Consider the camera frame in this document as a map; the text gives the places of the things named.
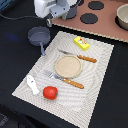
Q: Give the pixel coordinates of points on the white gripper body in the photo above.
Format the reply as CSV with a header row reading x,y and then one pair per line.
x,y
55,8

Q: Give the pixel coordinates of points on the small grey saucepan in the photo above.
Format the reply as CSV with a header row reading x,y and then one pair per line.
x,y
39,36

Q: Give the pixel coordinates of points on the yellow butter box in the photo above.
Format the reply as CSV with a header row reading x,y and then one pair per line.
x,y
81,43

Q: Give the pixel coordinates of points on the white toy fish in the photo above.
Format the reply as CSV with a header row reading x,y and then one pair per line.
x,y
32,84

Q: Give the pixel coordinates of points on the red toy tomato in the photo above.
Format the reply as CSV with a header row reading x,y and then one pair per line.
x,y
50,92

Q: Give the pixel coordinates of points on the grey pot with handles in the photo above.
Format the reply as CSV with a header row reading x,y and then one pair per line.
x,y
73,8

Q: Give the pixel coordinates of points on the black front right burner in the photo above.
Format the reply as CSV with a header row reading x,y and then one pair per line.
x,y
89,18

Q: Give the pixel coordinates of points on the round wooden plate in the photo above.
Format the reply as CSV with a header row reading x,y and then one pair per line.
x,y
68,66

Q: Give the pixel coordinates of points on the beige woven placemat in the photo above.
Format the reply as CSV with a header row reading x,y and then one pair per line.
x,y
72,105

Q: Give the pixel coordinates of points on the cream bowl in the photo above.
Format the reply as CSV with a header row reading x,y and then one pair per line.
x,y
122,14

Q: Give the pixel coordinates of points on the wooden handled knife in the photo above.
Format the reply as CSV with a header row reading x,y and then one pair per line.
x,y
79,56

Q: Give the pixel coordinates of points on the wooden handled fork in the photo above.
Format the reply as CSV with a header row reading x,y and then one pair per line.
x,y
66,80

